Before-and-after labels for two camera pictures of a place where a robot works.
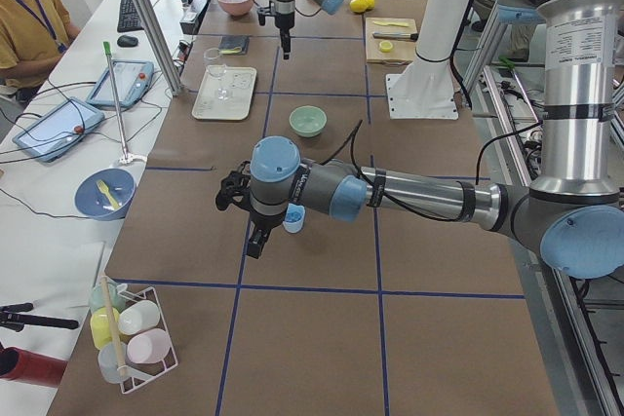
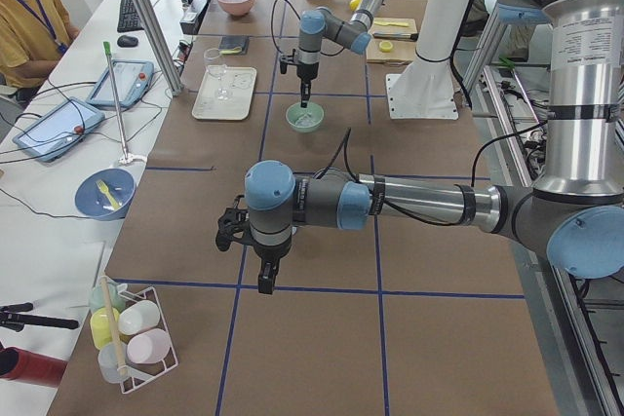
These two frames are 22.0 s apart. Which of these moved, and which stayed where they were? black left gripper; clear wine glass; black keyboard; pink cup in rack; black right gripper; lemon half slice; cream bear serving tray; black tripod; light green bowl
Moved: light green bowl; black left gripper; black right gripper
Stayed: clear wine glass; black keyboard; lemon half slice; black tripod; pink cup in rack; cream bear serving tray
